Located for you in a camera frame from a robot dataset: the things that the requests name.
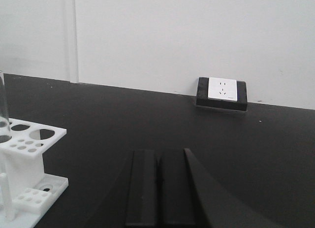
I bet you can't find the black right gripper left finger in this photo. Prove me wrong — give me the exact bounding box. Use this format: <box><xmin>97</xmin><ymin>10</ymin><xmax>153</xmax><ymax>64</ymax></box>
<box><xmin>125</xmin><ymin>150</ymin><xmax>158</xmax><ymax>226</ymax></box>

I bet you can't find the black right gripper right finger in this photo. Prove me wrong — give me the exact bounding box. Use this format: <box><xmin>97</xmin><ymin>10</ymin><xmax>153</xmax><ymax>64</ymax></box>
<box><xmin>159</xmin><ymin>148</ymin><xmax>315</xmax><ymax>228</ymax></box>

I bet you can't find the white test tube rack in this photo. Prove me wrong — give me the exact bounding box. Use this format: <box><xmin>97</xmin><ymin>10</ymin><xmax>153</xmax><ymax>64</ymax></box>
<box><xmin>0</xmin><ymin>118</ymin><xmax>68</xmax><ymax>228</ymax></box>

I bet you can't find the white wall socket black base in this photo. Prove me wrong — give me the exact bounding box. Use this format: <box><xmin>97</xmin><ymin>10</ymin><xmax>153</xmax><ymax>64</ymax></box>
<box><xmin>196</xmin><ymin>77</ymin><xmax>248</xmax><ymax>111</ymax></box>

